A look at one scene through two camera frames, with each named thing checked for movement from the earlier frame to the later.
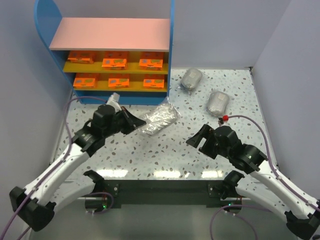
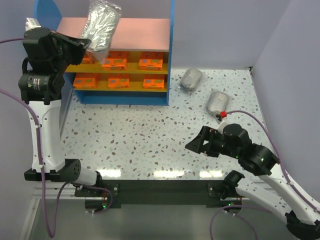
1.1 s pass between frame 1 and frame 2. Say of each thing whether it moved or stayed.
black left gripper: moved
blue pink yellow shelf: stayed
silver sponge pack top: stayed
